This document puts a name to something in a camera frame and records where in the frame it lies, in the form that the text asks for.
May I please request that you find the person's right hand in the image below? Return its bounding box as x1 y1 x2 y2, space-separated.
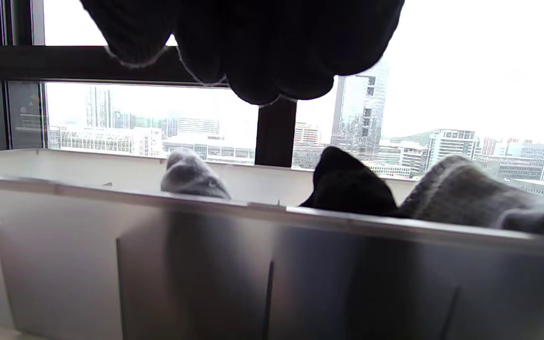
79 0 405 105

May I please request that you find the short light blue sock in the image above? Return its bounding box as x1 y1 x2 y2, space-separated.
161 147 231 199

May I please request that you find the black sock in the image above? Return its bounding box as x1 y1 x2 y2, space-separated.
299 146 410 218

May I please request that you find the grey sock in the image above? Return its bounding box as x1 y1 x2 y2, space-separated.
399 155 544 239

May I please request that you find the translucent divided organizer box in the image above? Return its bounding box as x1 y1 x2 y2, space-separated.
0 149 544 340

